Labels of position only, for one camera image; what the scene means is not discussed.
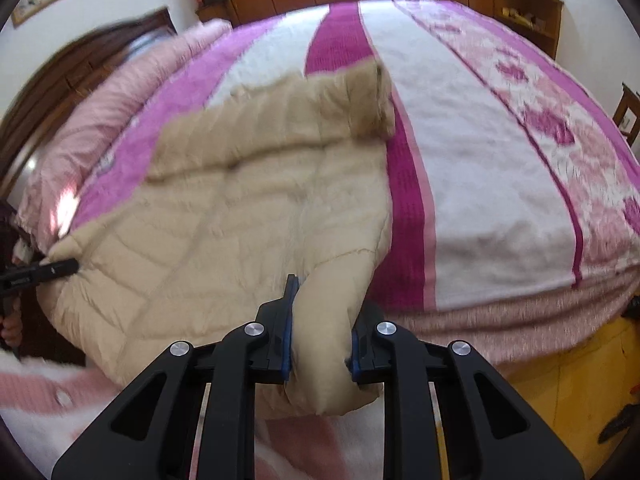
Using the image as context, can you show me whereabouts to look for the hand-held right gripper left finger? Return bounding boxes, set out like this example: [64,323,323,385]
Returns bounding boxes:
[51,274,301,480]

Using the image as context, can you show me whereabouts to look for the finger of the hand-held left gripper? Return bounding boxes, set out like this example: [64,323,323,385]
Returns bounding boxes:
[30,257,81,285]

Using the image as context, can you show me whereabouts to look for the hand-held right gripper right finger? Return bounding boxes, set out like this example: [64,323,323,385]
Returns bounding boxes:
[350,302,585,480]

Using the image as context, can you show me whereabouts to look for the beige puffer jacket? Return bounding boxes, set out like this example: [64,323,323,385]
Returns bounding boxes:
[47,55,396,418]

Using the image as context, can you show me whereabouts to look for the person's left hand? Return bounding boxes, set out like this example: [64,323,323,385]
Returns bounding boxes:
[0,305,25,348]

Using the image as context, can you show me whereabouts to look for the pink white fleece pajamas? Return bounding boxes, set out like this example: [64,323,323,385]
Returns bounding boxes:
[0,355,441,480]

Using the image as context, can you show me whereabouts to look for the rolled pink quilt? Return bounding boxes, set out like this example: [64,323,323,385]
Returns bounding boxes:
[15,19,233,251]

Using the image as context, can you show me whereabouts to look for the dark wooden headboard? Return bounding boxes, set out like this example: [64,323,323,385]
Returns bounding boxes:
[0,6,176,196]

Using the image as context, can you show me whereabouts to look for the floral pink bed blanket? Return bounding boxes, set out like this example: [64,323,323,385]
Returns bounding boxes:
[75,0,640,313]

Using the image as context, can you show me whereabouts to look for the dark object on floor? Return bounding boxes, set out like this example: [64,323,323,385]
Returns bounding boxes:
[597,400,640,443]

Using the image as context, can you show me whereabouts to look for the wooden chair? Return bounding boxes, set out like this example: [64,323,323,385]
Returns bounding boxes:
[612,82,640,146]

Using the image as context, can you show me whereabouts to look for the small items on shelf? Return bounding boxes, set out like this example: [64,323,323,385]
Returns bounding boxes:
[502,5,546,28]

